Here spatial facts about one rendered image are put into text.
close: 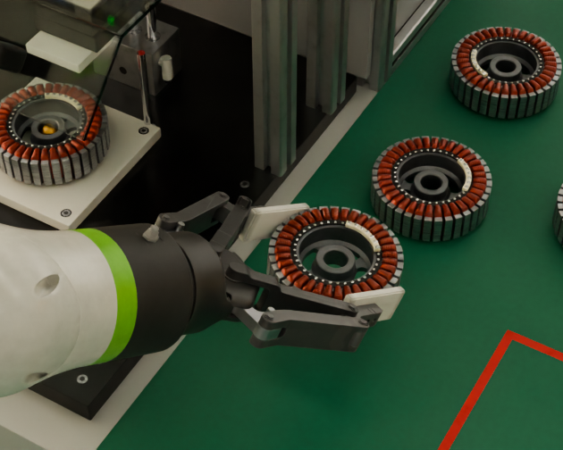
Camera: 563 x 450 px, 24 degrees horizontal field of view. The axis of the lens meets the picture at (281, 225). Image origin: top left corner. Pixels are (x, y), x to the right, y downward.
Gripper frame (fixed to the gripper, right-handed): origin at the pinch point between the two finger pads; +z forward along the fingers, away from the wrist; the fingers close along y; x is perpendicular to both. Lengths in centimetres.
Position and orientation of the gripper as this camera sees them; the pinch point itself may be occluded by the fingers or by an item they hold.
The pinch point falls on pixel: (332, 261)
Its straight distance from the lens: 107.8
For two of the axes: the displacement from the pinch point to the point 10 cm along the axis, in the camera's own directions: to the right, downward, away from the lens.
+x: 4.0, -8.1, -4.2
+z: 6.6, -0.7, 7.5
